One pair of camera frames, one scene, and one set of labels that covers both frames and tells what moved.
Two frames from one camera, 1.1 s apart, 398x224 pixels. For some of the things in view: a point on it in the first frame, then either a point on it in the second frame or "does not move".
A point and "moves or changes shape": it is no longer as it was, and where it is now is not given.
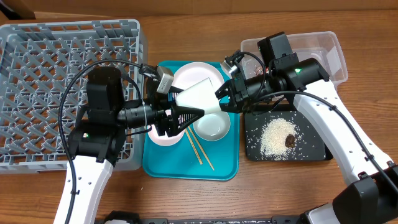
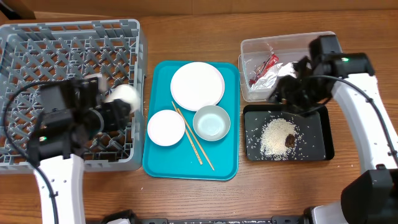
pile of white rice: x=272 y=139 does not move
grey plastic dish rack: x=37 y=62 does not move
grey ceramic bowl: x=212 y=126 does not move
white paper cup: x=200 y=94 moves or changes shape
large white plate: x=191 y=73 does not move
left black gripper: x=168 y=122 → x=118 y=113
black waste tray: x=283 y=135 does not move
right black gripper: x=236 y=96 → x=289 y=86
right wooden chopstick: x=201 y=147 does not move
